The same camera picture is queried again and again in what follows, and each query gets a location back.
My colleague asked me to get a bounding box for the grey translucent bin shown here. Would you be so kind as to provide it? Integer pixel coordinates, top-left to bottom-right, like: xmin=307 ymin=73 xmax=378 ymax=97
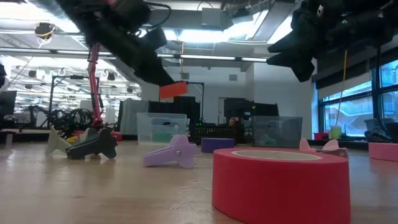
xmin=251 ymin=116 xmax=303 ymax=149

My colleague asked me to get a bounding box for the ceiling light strip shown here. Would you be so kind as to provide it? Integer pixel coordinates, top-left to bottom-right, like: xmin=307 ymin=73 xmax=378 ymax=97
xmin=157 ymin=54 xmax=268 ymax=62

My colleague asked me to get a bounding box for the striped bag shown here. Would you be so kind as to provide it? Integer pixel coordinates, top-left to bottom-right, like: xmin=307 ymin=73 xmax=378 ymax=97
xmin=364 ymin=124 xmax=391 ymax=143

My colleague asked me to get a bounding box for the black left camera cable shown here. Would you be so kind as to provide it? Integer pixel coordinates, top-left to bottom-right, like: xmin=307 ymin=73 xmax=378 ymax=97
xmin=145 ymin=2 xmax=173 ymax=32

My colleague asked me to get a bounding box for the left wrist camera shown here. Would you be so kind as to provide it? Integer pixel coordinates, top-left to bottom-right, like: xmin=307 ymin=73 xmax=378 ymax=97
xmin=136 ymin=27 xmax=169 ymax=52

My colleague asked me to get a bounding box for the red tape roll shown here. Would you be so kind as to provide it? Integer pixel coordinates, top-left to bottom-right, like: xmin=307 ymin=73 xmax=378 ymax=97
xmin=212 ymin=147 xmax=351 ymax=224

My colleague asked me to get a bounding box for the large window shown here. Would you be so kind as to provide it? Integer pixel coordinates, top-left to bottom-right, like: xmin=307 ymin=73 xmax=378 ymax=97
xmin=317 ymin=58 xmax=398 ymax=141

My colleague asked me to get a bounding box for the orange tape roll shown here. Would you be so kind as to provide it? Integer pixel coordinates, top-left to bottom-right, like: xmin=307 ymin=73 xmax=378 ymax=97
xmin=159 ymin=81 xmax=190 ymax=100

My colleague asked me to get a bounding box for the black ceiling cable reel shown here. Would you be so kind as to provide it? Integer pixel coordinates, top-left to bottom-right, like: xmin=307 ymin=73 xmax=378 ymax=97
xmin=34 ymin=22 xmax=57 ymax=40

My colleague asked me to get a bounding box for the black monitor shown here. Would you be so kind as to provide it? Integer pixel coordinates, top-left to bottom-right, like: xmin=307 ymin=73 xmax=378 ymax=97
xmin=0 ymin=90 xmax=17 ymax=116

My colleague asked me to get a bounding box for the black cabinet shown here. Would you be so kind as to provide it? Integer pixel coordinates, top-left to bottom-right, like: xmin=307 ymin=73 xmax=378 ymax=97
xmin=149 ymin=96 xmax=201 ymax=125
xmin=223 ymin=98 xmax=280 ymax=125

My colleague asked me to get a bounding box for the clear plastic bin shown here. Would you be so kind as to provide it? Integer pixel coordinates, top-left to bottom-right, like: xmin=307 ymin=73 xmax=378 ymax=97
xmin=136 ymin=112 xmax=188 ymax=146

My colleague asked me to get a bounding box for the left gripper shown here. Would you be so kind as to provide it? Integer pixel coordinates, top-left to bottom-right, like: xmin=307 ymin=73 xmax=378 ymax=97
xmin=82 ymin=14 xmax=175 ymax=86

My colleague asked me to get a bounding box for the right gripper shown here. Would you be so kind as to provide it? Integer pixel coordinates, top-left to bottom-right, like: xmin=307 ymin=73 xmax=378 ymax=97
xmin=266 ymin=0 xmax=354 ymax=83

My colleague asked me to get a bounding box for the grey cloth cover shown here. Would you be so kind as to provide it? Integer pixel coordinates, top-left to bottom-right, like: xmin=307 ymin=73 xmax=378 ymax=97
xmin=119 ymin=98 xmax=150 ymax=136

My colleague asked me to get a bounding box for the black office desk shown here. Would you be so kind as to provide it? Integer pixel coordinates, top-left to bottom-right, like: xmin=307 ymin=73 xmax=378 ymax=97
xmin=307 ymin=138 xmax=398 ymax=151

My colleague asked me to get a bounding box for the black equipment pile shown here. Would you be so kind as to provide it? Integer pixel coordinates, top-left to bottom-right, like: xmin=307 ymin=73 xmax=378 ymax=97
xmin=27 ymin=105 xmax=94 ymax=129

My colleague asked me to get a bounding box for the pale staple remover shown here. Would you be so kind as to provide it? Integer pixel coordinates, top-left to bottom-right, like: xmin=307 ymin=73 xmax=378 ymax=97
xmin=257 ymin=133 xmax=276 ymax=147

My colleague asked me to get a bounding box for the red desk lamp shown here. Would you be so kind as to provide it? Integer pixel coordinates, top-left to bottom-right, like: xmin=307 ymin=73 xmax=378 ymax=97
xmin=72 ymin=42 xmax=124 ymax=142

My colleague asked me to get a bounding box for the light green cup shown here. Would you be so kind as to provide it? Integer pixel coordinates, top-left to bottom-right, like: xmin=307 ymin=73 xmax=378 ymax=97
xmin=329 ymin=125 xmax=343 ymax=140

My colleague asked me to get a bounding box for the black pipe stand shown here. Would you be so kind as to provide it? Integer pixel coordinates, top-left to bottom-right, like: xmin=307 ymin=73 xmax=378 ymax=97
xmin=48 ymin=74 xmax=101 ymax=129

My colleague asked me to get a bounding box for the grey staple remover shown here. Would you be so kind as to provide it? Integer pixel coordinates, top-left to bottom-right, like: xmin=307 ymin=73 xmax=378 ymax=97
xmin=79 ymin=127 xmax=100 ymax=143

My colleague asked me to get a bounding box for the yellow rope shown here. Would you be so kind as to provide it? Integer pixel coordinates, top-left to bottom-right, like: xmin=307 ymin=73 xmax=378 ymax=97
xmin=337 ymin=49 xmax=348 ymax=127

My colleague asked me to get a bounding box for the purple tape roll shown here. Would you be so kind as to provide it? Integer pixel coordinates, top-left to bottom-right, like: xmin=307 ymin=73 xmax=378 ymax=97
xmin=201 ymin=138 xmax=235 ymax=154

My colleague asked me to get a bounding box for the grey ceiling duct box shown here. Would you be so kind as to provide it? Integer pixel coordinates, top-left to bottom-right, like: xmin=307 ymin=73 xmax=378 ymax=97
xmin=201 ymin=7 xmax=234 ymax=30

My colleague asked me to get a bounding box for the black slotted basket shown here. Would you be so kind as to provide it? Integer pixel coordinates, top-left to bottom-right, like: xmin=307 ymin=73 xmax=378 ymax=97
xmin=189 ymin=124 xmax=240 ymax=146

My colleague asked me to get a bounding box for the pink tape roll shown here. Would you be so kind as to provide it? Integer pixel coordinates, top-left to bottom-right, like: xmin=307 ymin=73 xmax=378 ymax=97
xmin=368 ymin=142 xmax=398 ymax=162

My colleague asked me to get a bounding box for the white staple remover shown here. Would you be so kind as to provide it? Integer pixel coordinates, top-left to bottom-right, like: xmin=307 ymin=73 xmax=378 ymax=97
xmin=45 ymin=125 xmax=73 ymax=156

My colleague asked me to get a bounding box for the black pipe frame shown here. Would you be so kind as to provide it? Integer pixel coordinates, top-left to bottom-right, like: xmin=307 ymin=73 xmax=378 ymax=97
xmin=186 ymin=81 xmax=205 ymax=124

